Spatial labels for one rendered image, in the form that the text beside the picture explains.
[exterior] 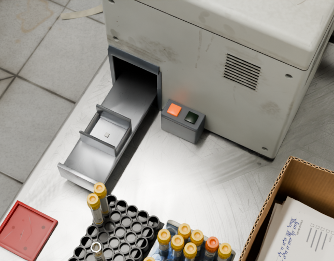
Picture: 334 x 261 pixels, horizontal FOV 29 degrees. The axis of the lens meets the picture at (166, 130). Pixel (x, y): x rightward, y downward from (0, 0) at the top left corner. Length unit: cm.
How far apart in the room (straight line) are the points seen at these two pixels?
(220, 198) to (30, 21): 139
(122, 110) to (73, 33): 122
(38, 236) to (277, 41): 44
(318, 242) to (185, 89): 27
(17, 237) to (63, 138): 17
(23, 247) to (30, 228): 3
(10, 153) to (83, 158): 106
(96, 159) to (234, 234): 22
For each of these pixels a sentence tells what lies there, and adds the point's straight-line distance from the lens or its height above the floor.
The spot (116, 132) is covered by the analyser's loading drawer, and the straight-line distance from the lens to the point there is 95.
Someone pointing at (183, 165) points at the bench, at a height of 87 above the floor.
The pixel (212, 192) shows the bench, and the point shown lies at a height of 88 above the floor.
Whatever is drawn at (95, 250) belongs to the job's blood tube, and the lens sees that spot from 85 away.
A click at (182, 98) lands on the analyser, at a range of 94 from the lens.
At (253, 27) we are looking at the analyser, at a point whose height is 117.
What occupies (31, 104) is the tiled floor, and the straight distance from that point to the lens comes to 205.
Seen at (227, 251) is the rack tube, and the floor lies 99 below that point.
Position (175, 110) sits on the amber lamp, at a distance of 95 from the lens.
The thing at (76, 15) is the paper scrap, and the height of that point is 0.
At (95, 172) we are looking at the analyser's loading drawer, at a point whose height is 91.
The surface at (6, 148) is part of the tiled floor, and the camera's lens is 200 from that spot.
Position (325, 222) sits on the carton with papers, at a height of 94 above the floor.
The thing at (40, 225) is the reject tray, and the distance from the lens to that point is 95.
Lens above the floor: 176
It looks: 64 degrees down
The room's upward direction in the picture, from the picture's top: straight up
